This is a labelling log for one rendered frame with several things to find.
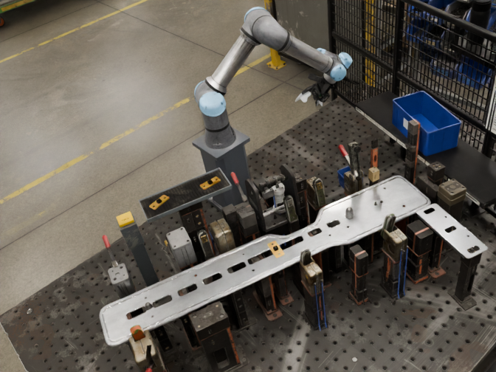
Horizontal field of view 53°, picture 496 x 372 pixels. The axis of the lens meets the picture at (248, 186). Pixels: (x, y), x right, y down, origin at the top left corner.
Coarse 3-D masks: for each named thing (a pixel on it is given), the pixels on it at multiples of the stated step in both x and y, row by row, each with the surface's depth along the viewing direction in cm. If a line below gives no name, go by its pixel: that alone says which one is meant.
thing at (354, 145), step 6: (348, 144) 206; (354, 144) 206; (348, 150) 207; (354, 150) 203; (360, 150) 204; (354, 156) 209; (354, 162) 210; (354, 168) 210; (360, 168) 212; (354, 174) 212; (360, 174) 213; (354, 180) 213
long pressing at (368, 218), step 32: (384, 192) 212; (416, 192) 209; (320, 224) 204; (352, 224) 201; (224, 256) 198; (288, 256) 194; (160, 288) 191; (224, 288) 187; (128, 320) 182; (160, 320) 180
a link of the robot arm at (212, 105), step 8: (208, 96) 228; (216, 96) 228; (200, 104) 226; (208, 104) 224; (216, 104) 224; (224, 104) 227; (208, 112) 225; (216, 112) 225; (224, 112) 228; (208, 120) 228; (216, 120) 227; (224, 120) 230; (208, 128) 232; (216, 128) 230
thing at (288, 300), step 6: (270, 252) 199; (282, 270) 204; (276, 276) 207; (282, 276) 206; (276, 282) 212; (282, 282) 208; (276, 288) 219; (282, 288) 211; (276, 294) 217; (282, 294) 213; (288, 294) 215; (282, 300) 214; (288, 300) 214
